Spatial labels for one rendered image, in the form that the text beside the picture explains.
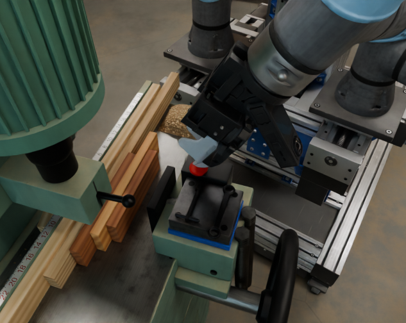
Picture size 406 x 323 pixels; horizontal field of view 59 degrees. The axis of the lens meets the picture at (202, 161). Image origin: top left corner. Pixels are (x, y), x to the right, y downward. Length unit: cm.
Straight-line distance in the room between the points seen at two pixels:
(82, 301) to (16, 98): 37
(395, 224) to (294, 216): 57
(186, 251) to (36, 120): 32
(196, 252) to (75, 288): 20
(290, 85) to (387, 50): 59
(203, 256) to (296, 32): 36
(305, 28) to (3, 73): 26
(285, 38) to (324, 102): 70
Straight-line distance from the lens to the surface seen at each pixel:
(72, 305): 63
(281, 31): 37
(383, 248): 183
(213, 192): 57
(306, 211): 155
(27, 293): 61
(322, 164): 103
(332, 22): 35
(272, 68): 38
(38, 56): 35
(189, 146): 51
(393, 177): 211
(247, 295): 68
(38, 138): 38
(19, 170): 57
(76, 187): 52
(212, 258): 58
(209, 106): 43
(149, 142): 71
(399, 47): 96
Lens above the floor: 147
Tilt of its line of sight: 49 degrees down
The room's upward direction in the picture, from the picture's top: straight up
